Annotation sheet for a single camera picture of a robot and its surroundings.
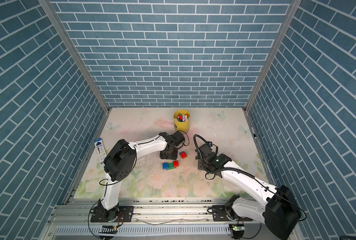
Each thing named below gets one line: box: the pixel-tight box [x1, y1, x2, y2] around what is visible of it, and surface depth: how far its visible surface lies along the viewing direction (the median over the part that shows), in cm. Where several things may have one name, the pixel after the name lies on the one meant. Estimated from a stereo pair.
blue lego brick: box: [162, 162, 169, 170], surface depth 88 cm
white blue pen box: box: [93, 137, 107, 164], surface depth 98 cm
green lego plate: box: [166, 162, 177, 171], surface depth 91 cm
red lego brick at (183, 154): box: [179, 151, 188, 159], surface depth 93 cm
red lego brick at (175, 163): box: [172, 160, 180, 168], surface depth 90 cm
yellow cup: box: [173, 109, 191, 134], surface depth 101 cm
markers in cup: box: [174, 113, 190, 122], surface depth 101 cm
